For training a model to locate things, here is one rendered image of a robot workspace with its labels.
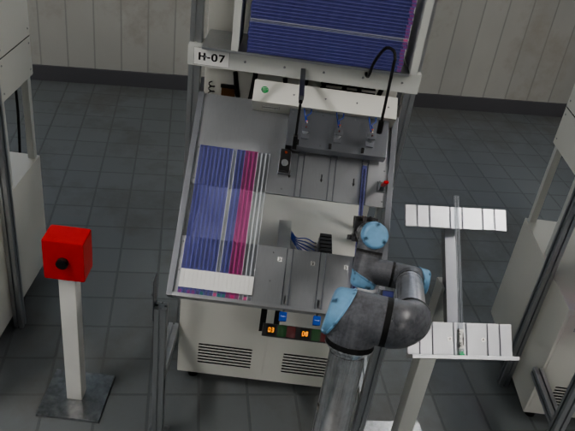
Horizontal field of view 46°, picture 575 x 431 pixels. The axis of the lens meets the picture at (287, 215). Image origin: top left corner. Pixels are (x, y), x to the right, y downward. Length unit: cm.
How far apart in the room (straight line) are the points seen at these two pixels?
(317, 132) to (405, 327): 95
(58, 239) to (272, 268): 72
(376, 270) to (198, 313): 94
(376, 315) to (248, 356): 130
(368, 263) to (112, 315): 160
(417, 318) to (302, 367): 129
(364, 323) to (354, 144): 90
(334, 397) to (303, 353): 112
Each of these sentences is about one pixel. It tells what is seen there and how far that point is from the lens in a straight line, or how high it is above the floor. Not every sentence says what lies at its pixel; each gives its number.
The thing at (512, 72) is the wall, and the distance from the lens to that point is 607.
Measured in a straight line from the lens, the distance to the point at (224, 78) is 250.
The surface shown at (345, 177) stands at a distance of 231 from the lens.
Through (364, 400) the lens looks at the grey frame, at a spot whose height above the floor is 34.
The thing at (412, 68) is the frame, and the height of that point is 141.
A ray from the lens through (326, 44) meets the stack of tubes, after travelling 224.
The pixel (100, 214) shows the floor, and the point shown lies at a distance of 392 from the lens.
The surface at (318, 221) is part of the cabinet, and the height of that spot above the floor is 62.
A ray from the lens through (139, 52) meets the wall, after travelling 548.
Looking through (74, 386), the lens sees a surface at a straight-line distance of 281.
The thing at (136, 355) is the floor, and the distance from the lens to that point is 303.
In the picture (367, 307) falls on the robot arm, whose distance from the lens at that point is 154.
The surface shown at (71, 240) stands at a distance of 235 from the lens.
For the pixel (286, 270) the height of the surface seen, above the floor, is 80.
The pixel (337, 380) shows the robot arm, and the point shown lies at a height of 99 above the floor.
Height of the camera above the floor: 212
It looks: 32 degrees down
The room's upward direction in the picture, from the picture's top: 8 degrees clockwise
